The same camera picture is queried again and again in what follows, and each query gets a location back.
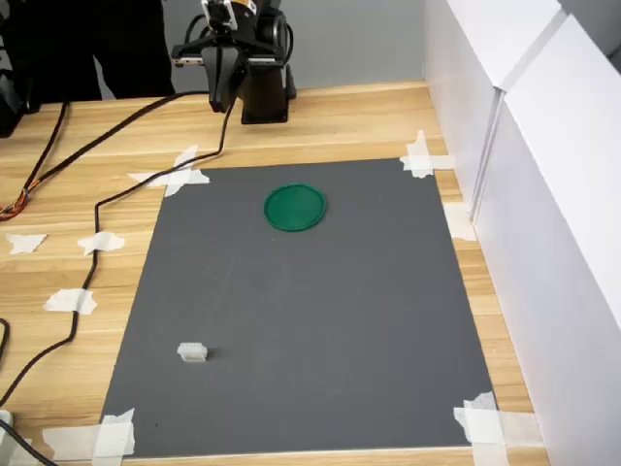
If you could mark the white partition panel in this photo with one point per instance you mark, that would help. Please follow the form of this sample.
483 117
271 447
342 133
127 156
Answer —
558 218
466 73

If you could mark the white tape piece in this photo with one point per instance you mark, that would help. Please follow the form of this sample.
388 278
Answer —
70 300
114 437
458 222
24 242
490 427
102 242
182 176
418 160

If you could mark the dark grey mat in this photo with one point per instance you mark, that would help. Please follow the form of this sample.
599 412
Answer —
315 315

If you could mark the small white plastic terminal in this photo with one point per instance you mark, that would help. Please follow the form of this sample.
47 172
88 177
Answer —
193 352

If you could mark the small white camera board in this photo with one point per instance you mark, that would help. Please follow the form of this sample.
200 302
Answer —
219 17

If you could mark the round green lid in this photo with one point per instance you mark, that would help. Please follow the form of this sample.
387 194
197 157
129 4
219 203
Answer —
296 208

